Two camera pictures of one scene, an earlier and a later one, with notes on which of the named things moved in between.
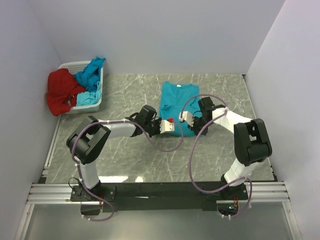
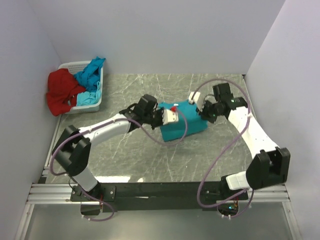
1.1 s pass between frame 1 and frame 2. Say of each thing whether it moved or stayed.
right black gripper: moved
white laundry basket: stayed
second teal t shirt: stayed
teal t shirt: moved
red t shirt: stayed
